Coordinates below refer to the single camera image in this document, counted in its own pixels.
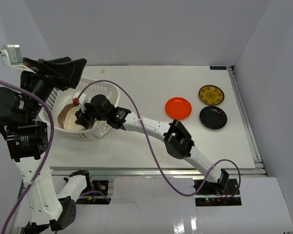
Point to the blue table label right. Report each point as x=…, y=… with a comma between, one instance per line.
x=218, y=67

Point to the black round plate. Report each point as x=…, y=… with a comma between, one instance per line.
x=213, y=117

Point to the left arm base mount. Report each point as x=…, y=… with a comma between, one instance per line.
x=95, y=189

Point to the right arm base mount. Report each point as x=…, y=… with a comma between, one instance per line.
x=211, y=197

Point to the yellow patterned round plate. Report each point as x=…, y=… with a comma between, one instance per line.
x=211, y=95

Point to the brown square bowl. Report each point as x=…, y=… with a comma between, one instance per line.
x=67, y=118

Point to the white plastic dish basket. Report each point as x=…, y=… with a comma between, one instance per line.
x=59, y=99

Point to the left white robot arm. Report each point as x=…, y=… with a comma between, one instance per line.
x=29, y=141

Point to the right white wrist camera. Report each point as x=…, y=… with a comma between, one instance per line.
x=79, y=99

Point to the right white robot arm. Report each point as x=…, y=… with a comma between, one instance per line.
x=174, y=135

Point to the aluminium table frame rail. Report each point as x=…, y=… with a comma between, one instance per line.
x=259, y=166

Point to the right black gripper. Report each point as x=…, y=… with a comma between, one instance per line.
x=82, y=118

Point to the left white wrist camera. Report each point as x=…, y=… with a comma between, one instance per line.
x=10, y=55

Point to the orange round plate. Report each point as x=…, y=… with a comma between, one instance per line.
x=178, y=108

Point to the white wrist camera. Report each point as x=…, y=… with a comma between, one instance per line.
x=10, y=55
x=79, y=99

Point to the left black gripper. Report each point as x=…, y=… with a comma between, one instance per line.
x=52, y=71

